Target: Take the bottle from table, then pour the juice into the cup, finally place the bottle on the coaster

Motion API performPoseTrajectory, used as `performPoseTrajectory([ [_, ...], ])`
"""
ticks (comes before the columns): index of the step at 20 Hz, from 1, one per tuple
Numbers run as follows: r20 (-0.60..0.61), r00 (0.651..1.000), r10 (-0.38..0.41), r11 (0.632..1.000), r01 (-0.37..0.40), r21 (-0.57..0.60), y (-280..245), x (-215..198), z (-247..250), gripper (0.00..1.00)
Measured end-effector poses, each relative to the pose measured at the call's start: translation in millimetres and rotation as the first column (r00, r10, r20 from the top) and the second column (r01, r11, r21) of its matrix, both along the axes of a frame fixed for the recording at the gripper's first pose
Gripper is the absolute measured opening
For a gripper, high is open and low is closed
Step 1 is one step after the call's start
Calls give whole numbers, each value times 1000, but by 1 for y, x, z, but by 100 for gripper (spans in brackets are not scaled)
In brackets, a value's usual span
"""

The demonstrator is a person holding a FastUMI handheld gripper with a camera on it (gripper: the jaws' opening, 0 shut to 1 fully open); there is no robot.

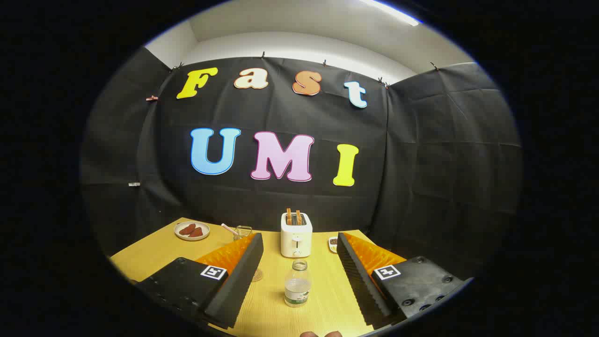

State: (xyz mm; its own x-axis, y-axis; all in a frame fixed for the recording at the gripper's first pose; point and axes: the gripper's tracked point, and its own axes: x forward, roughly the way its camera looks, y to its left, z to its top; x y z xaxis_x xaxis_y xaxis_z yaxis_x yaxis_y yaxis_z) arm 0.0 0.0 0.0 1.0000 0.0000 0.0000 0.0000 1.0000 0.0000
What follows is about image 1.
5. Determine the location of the black backdrop cloth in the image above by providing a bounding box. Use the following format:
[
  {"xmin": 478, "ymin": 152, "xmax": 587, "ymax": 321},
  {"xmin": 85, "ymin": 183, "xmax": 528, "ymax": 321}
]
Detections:
[{"xmin": 80, "ymin": 47, "xmax": 523, "ymax": 281}]

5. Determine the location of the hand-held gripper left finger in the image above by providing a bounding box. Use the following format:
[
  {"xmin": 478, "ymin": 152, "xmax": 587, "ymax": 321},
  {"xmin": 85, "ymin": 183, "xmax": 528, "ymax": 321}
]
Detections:
[{"xmin": 136, "ymin": 233, "xmax": 264, "ymax": 330}]

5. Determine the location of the clear plastic juice bottle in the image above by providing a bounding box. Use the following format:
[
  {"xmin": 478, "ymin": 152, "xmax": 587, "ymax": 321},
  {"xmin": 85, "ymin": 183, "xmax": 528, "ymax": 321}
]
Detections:
[{"xmin": 284, "ymin": 259, "xmax": 313, "ymax": 308}]

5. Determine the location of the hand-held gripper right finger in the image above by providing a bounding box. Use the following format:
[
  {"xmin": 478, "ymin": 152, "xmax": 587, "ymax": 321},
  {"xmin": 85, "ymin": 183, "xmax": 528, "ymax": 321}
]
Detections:
[{"xmin": 336, "ymin": 232, "xmax": 468, "ymax": 330}]

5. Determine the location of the white toaster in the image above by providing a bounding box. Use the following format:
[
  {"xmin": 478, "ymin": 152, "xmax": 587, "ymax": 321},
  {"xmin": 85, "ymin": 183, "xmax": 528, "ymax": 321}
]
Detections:
[{"xmin": 280, "ymin": 212, "xmax": 313, "ymax": 258}]

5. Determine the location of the white round plate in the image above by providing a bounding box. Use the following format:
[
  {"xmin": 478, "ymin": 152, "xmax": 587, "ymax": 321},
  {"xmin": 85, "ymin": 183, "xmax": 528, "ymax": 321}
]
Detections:
[{"xmin": 174, "ymin": 221, "xmax": 211, "ymax": 242}]

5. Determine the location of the wooden table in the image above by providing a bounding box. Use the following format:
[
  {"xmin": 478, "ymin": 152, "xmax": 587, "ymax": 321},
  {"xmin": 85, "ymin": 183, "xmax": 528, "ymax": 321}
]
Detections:
[{"xmin": 109, "ymin": 217, "xmax": 380, "ymax": 337}]

